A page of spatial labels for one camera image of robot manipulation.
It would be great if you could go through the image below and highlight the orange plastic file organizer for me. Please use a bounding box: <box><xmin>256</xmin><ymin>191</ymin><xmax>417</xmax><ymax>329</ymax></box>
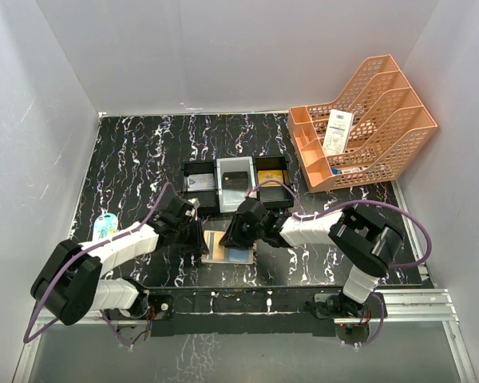
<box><xmin>287</xmin><ymin>54</ymin><xmax>437</xmax><ymax>193</ymax></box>

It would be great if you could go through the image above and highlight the gold card in right tray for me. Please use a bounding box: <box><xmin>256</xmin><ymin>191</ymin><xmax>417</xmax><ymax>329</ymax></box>
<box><xmin>257</xmin><ymin>169</ymin><xmax>284</xmax><ymax>187</ymax></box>

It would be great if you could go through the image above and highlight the black tray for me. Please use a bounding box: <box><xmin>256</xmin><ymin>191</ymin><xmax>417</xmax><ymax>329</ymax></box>
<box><xmin>182</xmin><ymin>160</ymin><xmax>220</xmax><ymax>216</ymax></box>
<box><xmin>254</xmin><ymin>156</ymin><xmax>295</xmax><ymax>209</ymax></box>

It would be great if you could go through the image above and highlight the right black tray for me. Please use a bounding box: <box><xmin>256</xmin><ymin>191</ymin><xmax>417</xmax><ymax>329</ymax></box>
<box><xmin>254</xmin><ymin>156</ymin><xmax>295</xmax><ymax>209</ymax></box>

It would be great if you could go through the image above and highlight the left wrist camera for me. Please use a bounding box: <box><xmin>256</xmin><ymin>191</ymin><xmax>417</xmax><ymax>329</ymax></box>
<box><xmin>184</xmin><ymin>198</ymin><xmax>200</xmax><ymax>218</ymax></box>

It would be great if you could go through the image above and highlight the black card in white tray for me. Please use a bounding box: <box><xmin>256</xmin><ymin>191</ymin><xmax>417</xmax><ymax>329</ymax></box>
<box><xmin>222</xmin><ymin>172</ymin><xmax>250</xmax><ymax>190</ymax></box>

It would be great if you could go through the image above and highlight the beige leather card holder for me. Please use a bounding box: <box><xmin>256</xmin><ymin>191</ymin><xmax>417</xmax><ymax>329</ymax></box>
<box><xmin>201</xmin><ymin>231</ymin><xmax>256</xmax><ymax>265</ymax></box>

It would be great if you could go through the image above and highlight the black front base bar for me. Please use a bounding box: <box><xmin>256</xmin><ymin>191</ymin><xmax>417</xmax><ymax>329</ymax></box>
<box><xmin>147</xmin><ymin>286</ymin><xmax>387</xmax><ymax>337</ymax></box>

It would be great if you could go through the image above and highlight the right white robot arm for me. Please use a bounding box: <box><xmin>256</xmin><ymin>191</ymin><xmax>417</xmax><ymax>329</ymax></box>
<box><xmin>220</xmin><ymin>197</ymin><xmax>403</xmax><ymax>309</ymax></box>

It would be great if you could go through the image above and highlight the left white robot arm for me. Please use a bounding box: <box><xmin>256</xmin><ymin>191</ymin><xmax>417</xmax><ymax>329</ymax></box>
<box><xmin>30</xmin><ymin>195</ymin><xmax>209</xmax><ymax>326</ymax></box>

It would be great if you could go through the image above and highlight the left black tray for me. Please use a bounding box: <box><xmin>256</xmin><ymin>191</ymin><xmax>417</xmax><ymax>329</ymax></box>
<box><xmin>182</xmin><ymin>160</ymin><xmax>220</xmax><ymax>216</ymax></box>

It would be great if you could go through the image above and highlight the blue packaged item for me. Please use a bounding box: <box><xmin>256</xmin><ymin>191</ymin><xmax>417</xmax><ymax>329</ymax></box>
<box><xmin>92</xmin><ymin>212</ymin><xmax>118</xmax><ymax>241</ymax></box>

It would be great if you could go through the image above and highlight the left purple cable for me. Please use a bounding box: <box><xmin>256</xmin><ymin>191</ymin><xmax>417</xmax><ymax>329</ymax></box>
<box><xmin>22</xmin><ymin>182</ymin><xmax>180</xmax><ymax>344</ymax></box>

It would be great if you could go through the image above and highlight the silver card in left tray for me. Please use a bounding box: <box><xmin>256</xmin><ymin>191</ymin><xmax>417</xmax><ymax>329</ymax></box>
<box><xmin>187</xmin><ymin>173</ymin><xmax>215</xmax><ymax>192</ymax></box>

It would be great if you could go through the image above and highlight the aluminium frame rail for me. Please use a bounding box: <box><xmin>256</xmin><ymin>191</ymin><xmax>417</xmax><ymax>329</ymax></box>
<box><xmin>14</xmin><ymin>289</ymin><xmax>476</xmax><ymax>382</ymax></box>

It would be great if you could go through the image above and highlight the white paper receipt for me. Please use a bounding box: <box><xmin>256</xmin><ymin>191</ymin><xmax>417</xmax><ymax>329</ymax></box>
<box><xmin>323</xmin><ymin>109</ymin><xmax>354</xmax><ymax>156</ymax></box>

